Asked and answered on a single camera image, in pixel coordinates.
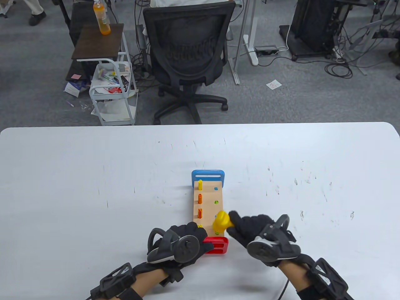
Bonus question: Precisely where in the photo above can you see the person's left hand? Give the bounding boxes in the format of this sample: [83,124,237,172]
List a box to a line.
[133,222,215,287]

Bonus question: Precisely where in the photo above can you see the black equipment cart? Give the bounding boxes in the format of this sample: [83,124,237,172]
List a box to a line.
[279,0,347,61]

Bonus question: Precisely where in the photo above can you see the person's right hand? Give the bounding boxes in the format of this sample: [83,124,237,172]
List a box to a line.
[227,211,276,245]

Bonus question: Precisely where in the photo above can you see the white desk leg frame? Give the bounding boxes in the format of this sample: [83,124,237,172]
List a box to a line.
[230,0,260,85]

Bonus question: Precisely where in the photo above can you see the white metal utility cart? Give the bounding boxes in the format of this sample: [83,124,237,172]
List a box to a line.
[89,31,138,126]

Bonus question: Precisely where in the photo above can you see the yellow plastic toy hammer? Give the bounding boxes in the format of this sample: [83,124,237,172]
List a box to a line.
[212,210,235,235]

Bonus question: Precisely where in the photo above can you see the black wrist camera strap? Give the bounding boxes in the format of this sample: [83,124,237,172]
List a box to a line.
[297,258,349,300]
[83,263,141,300]

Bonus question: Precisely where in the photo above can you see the black power strip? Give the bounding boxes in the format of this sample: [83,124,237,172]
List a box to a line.
[254,45,279,56]

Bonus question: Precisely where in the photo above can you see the black tracking controller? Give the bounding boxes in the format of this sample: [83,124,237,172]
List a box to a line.
[147,228,200,266]
[247,214,302,268]

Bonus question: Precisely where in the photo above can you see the person's right forearm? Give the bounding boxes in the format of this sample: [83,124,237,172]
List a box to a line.
[278,261,313,300]

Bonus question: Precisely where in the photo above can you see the rainbow wooden hammer bench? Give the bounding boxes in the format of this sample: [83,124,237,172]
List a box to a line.
[191,169,229,255]

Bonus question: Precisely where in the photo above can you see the orange juice bottle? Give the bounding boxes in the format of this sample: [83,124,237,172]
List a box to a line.
[93,0,111,35]

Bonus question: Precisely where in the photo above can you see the coiled black cable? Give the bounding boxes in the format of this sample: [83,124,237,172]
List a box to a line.
[325,61,353,78]

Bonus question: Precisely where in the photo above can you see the white and blue box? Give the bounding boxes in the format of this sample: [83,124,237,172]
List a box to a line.
[64,80,89,97]

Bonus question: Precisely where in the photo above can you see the black cabinet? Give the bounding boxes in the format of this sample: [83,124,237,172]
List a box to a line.
[58,0,97,82]

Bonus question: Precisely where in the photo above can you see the black mesh office chair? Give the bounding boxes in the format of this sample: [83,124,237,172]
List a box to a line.
[142,1,236,125]

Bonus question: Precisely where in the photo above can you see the brown wooden side table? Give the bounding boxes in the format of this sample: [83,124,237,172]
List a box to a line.
[71,23,125,61]

